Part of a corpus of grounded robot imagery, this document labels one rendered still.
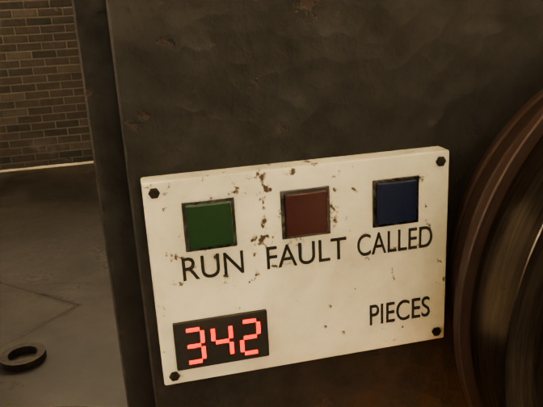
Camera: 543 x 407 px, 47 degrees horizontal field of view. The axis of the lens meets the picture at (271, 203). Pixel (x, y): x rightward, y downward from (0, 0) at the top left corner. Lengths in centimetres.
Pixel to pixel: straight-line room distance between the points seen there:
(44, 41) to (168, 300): 601
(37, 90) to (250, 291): 605
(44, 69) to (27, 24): 42
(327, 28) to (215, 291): 23
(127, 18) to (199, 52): 6
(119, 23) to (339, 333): 32
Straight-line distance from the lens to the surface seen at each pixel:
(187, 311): 54
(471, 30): 58
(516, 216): 50
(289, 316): 56
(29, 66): 652
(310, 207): 52
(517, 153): 51
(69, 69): 648
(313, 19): 52
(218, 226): 51
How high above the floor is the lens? 136
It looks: 17 degrees down
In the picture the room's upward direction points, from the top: 3 degrees counter-clockwise
